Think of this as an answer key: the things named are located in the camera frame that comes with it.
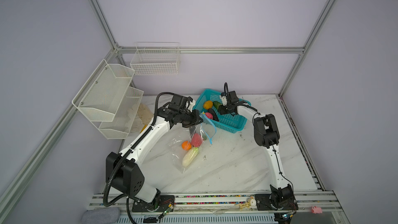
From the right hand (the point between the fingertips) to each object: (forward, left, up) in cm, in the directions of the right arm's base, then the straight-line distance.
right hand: (220, 108), depth 110 cm
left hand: (-27, +12, +21) cm, 36 cm away
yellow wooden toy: (-59, -10, -1) cm, 60 cm away
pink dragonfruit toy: (-10, +8, +4) cm, 13 cm away
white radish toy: (-38, +19, +3) cm, 43 cm away
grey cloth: (-65, +57, +1) cm, 87 cm away
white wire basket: (+14, +42, +32) cm, 55 cm away
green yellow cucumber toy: (+2, +3, +2) cm, 4 cm away
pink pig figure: (-61, -41, -1) cm, 74 cm away
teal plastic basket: (-12, -8, -3) cm, 15 cm away
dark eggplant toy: (-4, +7, +1) cm, 8 cm away
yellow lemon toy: (0, +9, +3) cm, 10 cm away
